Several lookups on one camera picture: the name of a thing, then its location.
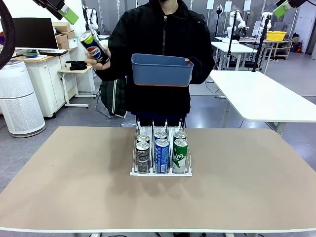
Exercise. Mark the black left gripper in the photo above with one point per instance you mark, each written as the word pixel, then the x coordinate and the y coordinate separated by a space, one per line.
pixel 53 5

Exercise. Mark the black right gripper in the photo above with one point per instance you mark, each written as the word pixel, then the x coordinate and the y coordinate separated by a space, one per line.
pixel 297 2

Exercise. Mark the black Pepsi can lime top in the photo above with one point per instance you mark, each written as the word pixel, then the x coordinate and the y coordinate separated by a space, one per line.
pixel 95 50

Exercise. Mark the blue plastic bin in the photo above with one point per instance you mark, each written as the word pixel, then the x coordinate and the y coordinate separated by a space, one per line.
pixel 160 74

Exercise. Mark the person's left forearm black sleeve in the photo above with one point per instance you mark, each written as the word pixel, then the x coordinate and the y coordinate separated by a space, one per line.
pixel 202 71

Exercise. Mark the person's right forearm black sleeve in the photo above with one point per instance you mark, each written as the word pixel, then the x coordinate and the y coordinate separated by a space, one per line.
pixel 111 74

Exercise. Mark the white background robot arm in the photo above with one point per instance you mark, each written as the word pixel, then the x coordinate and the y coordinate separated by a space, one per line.
pixel 93 19
pixel 233 16
pixel 267 14

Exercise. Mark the blue beverage can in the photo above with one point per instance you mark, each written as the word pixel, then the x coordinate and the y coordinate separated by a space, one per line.
pixel 160 135
pixel 161 155

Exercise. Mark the white can dispenser rack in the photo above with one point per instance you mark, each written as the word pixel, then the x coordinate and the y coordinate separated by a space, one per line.
pixel 160 173

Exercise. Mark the person's right hand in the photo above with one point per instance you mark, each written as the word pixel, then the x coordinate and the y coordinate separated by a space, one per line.
pixel 102 66

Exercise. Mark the brown cardboard box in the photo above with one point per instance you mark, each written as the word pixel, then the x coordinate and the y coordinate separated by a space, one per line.
pixel 63 45
pixel 71 34
pixel 61 38
pixel 61 26

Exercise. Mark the small white box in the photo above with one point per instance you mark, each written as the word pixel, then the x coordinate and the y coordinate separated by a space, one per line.
pixel 73 43

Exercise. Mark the yellow plastic crate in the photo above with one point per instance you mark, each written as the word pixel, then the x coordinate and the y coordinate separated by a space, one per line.
pixel 276 36

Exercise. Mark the wooden shelf table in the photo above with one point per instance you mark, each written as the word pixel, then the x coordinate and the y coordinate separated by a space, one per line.
pixel 284 42

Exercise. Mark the white background desk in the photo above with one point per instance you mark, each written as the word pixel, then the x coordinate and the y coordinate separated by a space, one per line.
pixel 103 37

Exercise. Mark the black keyboard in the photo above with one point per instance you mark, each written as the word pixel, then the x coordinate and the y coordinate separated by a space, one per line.
pixel 53 52

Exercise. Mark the black computer monitor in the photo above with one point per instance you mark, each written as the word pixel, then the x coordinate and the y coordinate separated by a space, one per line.
pixel 34 33

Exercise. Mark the red fire extinguisher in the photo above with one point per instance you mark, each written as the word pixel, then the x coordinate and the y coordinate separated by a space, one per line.
pixel 298 48

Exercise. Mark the black tripod stand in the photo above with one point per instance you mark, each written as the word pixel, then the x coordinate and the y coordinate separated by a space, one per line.
pixel 259 49

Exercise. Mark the white cup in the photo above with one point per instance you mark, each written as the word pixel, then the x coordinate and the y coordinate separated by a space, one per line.
pixel 67 64

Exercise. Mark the black cloth bundle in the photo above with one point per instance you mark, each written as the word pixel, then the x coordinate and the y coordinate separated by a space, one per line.
pixel 77 65

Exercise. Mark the green and blue bowl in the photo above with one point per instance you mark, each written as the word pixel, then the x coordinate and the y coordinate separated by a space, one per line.
pixel 32 54

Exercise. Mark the white background table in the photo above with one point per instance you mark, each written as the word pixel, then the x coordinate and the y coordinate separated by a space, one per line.
pixel 234 47

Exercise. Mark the black light stand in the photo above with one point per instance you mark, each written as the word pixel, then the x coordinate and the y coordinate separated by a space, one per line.
pixel 219 10

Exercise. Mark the white desk cabinet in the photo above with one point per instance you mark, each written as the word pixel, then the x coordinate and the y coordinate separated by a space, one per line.
pixel 42 81

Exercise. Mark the white side table wood top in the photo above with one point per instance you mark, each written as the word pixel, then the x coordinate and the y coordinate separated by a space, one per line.
pixel 64 89

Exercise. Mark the purple object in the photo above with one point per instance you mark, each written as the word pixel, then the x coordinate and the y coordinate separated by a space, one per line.
pixel 2 39

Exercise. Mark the person in black jacket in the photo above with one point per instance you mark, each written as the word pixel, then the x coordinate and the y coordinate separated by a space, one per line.
pixel 153 29

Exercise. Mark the large white table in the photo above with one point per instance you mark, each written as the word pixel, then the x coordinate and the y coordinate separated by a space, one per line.
pixel 259 93

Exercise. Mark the dark green striped jacket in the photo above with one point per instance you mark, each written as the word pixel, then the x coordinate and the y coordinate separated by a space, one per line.
pixel 113 98

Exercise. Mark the white air purifier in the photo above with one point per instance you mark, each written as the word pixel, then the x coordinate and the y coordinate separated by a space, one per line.
pixel 19 98

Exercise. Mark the green cider can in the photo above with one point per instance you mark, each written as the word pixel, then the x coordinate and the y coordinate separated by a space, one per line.
pixel 180 155
pixel 179 135

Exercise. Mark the white wall panel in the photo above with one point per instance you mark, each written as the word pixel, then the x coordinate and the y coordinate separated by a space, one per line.
pixel 247 5
pixel 210 4
pixel 228 6

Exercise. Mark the metal chair frame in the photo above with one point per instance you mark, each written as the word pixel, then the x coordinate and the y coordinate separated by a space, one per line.
pixel 103 112

